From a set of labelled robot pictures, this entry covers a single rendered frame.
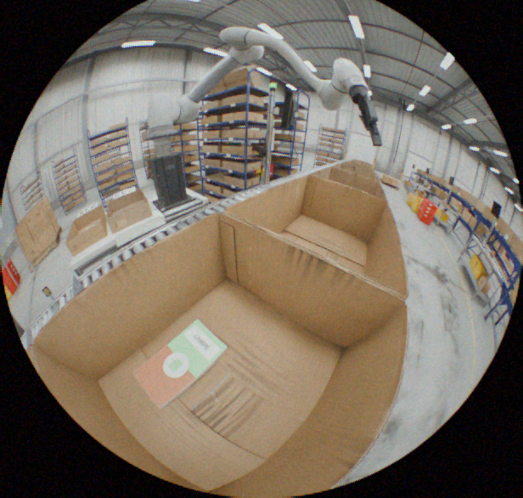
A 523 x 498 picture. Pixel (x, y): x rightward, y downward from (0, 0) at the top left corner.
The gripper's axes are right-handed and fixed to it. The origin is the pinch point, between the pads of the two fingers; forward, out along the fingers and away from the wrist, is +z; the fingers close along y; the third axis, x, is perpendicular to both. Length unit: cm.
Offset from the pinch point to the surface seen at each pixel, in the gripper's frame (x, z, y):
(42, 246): -479, 27, 128
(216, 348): -37, 46, 32
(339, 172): -7.2, -0.7, -41.2
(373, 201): -3.3, 21.3, -3.7
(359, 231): -7.2, 31.0, -9.5
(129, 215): -118, 16, 9
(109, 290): -45, 34, 42
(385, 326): -14, 40, 31
